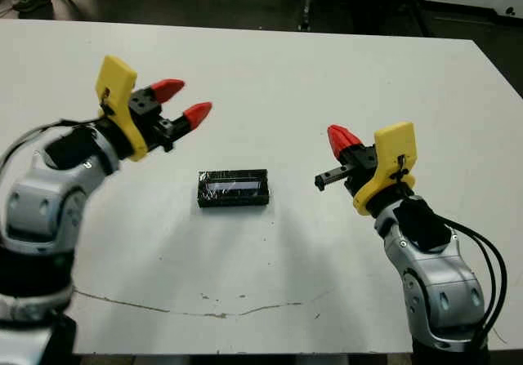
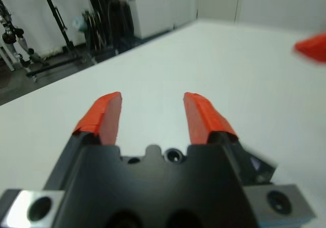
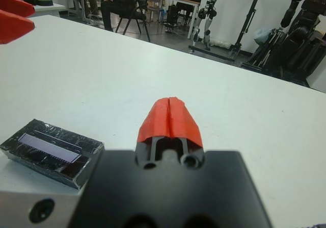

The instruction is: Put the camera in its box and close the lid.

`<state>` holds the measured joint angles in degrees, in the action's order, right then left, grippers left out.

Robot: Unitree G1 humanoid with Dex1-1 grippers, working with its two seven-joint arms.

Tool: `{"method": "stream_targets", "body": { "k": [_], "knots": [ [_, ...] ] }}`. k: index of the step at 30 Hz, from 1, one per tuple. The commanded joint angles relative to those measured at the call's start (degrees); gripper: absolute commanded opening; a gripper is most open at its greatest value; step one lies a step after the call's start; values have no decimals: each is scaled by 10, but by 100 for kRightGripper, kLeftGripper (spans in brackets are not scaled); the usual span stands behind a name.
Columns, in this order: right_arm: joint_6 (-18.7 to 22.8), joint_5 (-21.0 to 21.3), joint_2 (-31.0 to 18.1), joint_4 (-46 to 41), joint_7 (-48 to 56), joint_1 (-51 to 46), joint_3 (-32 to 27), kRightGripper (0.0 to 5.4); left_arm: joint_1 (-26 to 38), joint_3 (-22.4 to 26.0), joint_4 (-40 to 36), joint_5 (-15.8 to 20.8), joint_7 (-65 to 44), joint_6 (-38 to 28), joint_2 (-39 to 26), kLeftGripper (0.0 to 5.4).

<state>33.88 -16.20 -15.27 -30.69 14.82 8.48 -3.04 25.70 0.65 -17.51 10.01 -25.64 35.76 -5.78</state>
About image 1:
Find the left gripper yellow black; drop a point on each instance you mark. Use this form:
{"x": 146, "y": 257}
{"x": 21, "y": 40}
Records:
{"x": 118, "y": 91}

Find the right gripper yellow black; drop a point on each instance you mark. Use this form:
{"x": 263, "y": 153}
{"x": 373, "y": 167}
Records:
{"x": 396, "y": 144}

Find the glossy black box lid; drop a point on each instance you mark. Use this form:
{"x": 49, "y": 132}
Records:
{"x": 233, "y": 189}

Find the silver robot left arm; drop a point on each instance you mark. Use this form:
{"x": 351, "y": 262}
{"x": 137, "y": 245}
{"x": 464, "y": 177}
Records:
{"x": 49, "y": 218}

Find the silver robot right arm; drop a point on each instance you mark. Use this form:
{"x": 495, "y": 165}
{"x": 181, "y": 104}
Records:
{"x": 441, "y": 275}

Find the black metal stand pole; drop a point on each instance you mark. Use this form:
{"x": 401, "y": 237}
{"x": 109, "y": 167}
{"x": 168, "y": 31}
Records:
{"x": 306, "y": 12}

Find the olive sneaker shoe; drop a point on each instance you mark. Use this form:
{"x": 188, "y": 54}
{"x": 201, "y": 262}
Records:
{"x": 30, "y": 2}

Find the small black knob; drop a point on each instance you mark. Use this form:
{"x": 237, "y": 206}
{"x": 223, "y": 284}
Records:
{"x": 510, "y": 10}

